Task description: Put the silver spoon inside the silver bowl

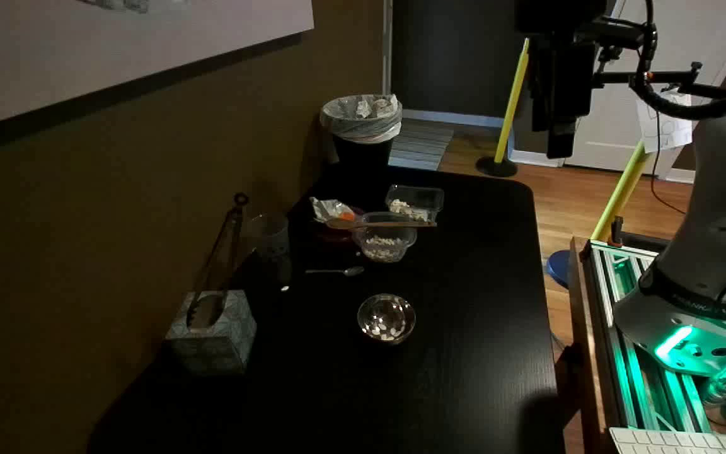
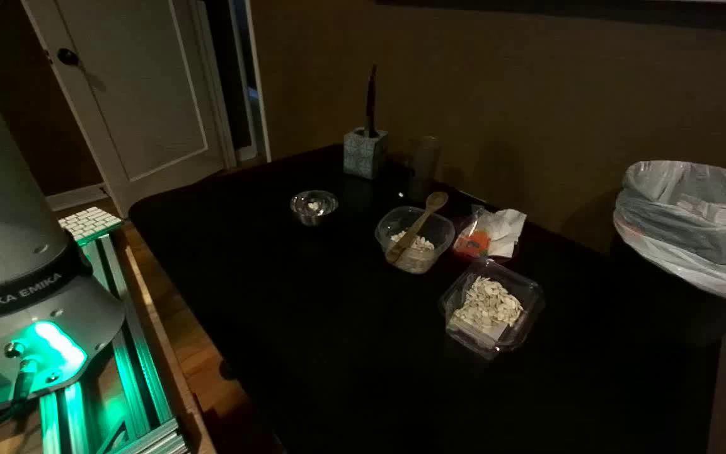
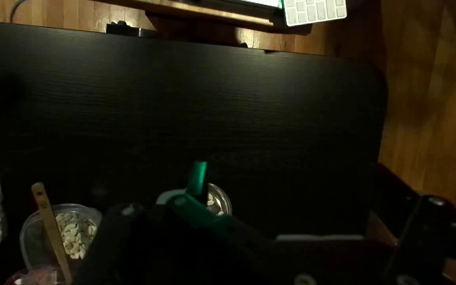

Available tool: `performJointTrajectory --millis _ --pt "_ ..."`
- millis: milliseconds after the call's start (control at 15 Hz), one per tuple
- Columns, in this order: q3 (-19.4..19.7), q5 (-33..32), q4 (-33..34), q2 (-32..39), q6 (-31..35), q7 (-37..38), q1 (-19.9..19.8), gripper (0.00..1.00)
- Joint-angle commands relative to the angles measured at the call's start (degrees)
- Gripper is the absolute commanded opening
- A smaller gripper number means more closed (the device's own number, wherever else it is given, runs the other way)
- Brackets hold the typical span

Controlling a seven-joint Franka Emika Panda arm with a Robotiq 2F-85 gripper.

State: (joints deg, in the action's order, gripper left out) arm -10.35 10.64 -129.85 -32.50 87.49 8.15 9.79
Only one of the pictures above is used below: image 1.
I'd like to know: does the silver bowl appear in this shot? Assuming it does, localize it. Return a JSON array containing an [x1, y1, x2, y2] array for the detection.
[[357, 294, 416, 345]]

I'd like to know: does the silver spoon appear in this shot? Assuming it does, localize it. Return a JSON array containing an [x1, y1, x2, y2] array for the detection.
[[306, 266, 367, 277]]

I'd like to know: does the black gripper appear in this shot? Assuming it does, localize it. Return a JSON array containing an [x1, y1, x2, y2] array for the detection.
[[514, 0, 611, 160]]

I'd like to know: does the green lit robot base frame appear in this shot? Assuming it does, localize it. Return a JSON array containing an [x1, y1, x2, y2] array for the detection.
[[572, 242, 726, 454]]

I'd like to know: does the whiteboard on wall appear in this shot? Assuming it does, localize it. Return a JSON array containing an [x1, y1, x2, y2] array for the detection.
[[0, 0, 316, 122]]

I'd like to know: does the grey tissue box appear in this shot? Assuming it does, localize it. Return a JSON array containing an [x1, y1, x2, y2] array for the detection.
[[166, 290, 258, 376]]

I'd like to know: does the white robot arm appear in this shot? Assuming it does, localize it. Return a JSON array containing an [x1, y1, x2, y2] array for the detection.
[[514, 0, 726, 376]]

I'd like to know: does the black trash bin white liner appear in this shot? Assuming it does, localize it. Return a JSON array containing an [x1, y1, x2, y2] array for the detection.
[[321, 93, 404, 168]]

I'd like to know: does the crumpled snack wrapper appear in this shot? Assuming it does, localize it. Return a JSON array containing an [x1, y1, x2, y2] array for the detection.
[[311, 198, 359, 231]]

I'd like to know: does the thin dark stick with loop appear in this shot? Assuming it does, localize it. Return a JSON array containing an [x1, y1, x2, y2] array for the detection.
[[194, 193, 251, 294]]

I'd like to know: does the blue round floor object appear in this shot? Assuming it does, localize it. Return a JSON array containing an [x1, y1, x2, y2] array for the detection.
[[544, 251, 581, 289]]

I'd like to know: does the clear plastic food container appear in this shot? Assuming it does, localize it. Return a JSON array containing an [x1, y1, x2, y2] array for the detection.
[[353, 213, 416, 263]]

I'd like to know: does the yellow foam pole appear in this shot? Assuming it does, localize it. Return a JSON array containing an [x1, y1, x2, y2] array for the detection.
[[594, 144, 648, 239], [478, 40, 531, 176]]

